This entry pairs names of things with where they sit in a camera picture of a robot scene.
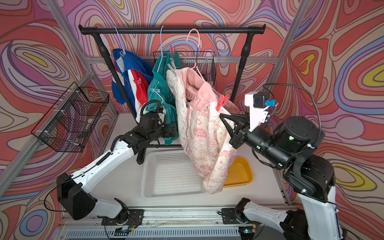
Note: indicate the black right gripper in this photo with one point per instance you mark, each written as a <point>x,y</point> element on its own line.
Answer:
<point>239,135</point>

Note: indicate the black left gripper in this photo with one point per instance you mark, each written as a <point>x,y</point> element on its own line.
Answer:
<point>167,133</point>

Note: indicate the red clothespin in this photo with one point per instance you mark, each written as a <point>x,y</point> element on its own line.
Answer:
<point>172,49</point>
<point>137,81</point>
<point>222,102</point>

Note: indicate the pink patterned kids jacket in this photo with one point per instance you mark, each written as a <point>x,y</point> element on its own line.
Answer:
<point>202,134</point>

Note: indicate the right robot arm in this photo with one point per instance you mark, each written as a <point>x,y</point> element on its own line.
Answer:
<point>291,149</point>

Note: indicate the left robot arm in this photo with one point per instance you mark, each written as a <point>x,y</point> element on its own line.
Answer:
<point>74,191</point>

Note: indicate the light blue hanger green jacket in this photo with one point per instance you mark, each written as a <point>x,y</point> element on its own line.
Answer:
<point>161,49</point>

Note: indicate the green kids jacket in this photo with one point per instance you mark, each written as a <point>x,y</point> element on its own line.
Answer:
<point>165,96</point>

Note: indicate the light blue clothespin green jacket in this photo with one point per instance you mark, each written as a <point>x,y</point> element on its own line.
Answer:
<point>154,90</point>

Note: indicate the red clothespin on blue jacket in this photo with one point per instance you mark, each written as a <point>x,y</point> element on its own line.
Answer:
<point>137,81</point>

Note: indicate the yellow plastic tray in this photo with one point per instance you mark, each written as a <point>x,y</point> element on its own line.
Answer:
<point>240,174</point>

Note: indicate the white perforated plastic basket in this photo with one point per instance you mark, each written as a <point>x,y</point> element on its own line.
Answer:
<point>170,174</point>

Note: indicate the blue red white jacket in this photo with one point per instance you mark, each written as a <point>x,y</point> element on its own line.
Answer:
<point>130,67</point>

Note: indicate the red clothespin on green jacket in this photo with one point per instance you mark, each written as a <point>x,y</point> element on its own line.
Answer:
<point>172,49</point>

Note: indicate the black clothes rack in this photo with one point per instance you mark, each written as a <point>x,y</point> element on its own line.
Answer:
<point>96,32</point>

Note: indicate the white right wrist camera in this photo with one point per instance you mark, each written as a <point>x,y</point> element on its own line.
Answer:
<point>259,105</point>

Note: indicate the black wire basket back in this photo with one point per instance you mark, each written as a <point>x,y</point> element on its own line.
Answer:
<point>192,59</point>

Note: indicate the black wire basket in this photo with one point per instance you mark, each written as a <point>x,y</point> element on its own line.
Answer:
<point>192,59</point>
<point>70,121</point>

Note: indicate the black wire basket left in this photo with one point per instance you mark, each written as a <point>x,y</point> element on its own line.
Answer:
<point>70,121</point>

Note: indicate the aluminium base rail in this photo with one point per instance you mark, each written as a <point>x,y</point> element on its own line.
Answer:
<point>170,223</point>

